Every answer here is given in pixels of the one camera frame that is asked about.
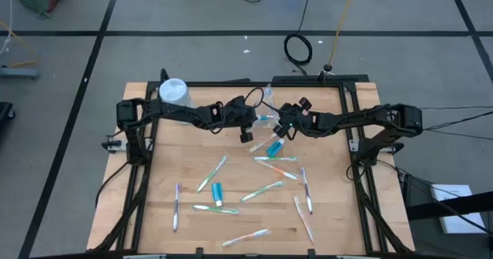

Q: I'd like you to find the clear acrylic organizer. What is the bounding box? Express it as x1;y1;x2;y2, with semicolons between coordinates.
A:
250;83;284;135

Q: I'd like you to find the white wrapped toothbrush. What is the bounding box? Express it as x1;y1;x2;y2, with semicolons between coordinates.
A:
292;194;316;246

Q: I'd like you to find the grey metal floor base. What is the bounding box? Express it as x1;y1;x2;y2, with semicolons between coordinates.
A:
0;66;40;80

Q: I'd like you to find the thin black cable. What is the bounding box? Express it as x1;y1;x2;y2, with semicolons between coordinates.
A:
423;111;493;131

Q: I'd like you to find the white plastic cup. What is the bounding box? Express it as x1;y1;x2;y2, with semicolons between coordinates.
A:
158;77;196;126

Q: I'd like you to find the dark floor box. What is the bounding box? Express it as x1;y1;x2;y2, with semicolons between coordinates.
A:
400;172;434;214

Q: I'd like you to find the yellow floor cable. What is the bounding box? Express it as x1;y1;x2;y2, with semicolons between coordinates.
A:
0;18;39;69

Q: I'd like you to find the long black bar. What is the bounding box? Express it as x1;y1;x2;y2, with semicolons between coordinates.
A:
271;73;370;84

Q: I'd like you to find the black floor object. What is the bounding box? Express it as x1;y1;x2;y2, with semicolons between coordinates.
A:
0;101;16;132

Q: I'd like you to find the yellow hanging cable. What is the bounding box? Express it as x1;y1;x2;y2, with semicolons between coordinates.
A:
324;0;360;74

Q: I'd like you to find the white paper sheet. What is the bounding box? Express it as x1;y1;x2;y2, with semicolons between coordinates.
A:
429;183;488;235

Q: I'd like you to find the blue toothbrush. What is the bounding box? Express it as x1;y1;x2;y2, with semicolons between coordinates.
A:
263;83;276;113

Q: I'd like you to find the blue toothpaste tube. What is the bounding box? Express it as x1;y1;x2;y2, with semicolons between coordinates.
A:
210;181;225;208
266;137;287;158

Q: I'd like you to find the black cable with coil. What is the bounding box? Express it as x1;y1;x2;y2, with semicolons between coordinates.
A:
283;0;314;77

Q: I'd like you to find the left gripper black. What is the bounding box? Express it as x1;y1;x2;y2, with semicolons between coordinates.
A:
225;96;263;143

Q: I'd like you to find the purple toothbrush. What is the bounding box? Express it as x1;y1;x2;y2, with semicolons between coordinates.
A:
172;181;182;233
299;166;314;216

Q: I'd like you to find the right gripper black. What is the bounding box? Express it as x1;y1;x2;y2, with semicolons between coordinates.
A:
272;96;315;140

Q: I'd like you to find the black aluminium table frame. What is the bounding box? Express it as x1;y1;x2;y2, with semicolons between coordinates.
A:
92;68;415;259

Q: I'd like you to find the orange toothbrush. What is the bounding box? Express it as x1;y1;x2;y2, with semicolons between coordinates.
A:
221;227;273;248
254;159;300;181
248;131;279;154

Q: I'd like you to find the black floor beam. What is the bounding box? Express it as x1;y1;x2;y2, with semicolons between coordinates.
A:
406;190;493;222

